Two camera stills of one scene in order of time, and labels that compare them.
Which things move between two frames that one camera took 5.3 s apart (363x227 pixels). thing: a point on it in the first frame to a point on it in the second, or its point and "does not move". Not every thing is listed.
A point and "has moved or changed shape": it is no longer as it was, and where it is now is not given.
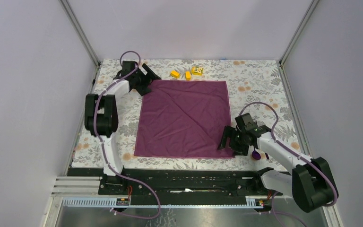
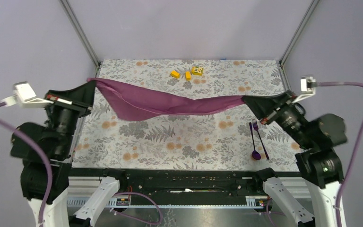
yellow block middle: (188, 75) does not move
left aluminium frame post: (70, 14) does not move
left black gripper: (143, 89) to (81, 97)
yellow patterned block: (197, 71) does not move
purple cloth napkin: (183, 118) has moved or changed shape
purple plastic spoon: (256, 155) does not move
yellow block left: (175, 74) does not move
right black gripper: (230, 132) to (262, 106)
